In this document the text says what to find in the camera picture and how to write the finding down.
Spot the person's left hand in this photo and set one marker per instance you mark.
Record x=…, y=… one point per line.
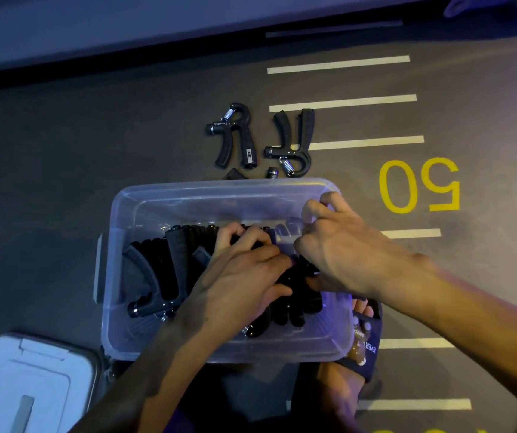
x=226, y=293

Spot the person's right hand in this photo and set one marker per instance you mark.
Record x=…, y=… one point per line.
x=357, y=261

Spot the person's left little finger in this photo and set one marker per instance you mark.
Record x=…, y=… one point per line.
x=227, y=236

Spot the person's left thumb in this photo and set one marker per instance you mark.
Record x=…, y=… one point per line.
x=274, y=295

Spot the person's left middle finger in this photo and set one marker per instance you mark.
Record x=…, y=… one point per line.
x=263, y=254

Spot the person's right little finger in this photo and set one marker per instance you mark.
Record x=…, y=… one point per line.
x=338, y=203

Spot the person's right thumb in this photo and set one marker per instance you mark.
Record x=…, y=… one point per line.
x=319, y=283

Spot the person's right forearm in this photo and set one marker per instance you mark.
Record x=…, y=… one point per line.
x=488, y=324

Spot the person's left forearm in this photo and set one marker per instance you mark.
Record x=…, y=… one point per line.
x=150, y=378

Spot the person's foot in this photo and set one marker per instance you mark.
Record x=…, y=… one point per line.
x=363, y=308

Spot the pile of black hand grippers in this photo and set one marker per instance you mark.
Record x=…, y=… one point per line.
x=172, y=266

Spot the black hand grip strengthener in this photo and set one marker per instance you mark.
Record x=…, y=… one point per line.
x=248, y=144
x=233, y=174
x=305, y=130

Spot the dark slide sandal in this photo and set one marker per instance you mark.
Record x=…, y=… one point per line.
x=366, y=351

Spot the clear plastic storage box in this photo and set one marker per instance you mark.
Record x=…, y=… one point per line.
x=150, y=198

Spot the person's leg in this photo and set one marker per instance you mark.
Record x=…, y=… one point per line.
x=330, y=396

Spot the grey raised platform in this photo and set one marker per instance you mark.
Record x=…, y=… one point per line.
x=150, y=26

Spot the white plastic box lid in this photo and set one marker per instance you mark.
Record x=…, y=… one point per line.
x=32, y=387

